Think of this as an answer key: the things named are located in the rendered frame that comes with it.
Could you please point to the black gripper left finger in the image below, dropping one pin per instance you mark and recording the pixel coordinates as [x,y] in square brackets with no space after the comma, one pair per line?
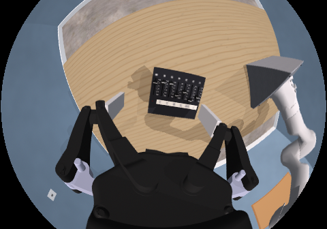
[74,165]

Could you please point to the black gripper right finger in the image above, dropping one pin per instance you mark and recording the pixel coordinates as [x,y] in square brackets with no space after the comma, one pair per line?
[239,171]

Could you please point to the black lighting desk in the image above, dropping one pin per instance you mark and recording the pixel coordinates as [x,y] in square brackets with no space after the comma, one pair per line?
[181,100]

